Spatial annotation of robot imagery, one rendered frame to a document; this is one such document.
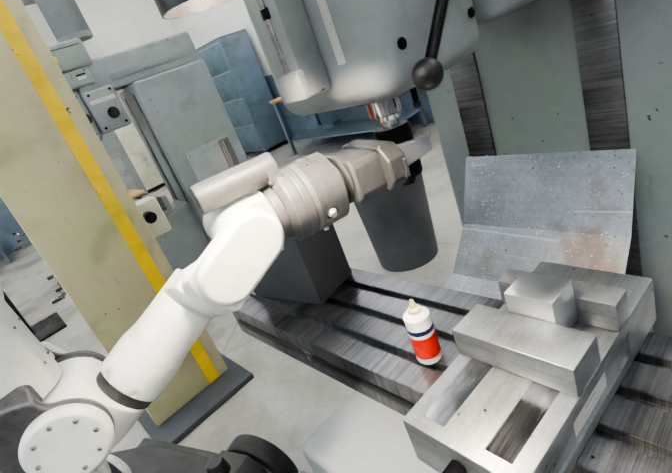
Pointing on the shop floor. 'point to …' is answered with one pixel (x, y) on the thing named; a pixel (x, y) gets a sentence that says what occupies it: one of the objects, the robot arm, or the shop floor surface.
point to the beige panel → (90, 220)
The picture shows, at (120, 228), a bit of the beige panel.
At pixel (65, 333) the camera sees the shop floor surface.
